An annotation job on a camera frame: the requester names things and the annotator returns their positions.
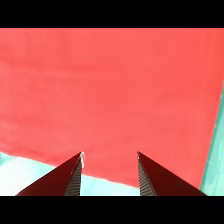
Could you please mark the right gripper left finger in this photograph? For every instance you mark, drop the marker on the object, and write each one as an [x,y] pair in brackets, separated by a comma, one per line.
[63,180]

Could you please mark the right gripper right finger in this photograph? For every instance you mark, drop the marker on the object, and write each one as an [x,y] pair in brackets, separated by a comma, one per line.
[156,181]

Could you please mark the red T-shirt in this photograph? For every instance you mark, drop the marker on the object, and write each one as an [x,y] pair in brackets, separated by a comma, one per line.
[110,93]

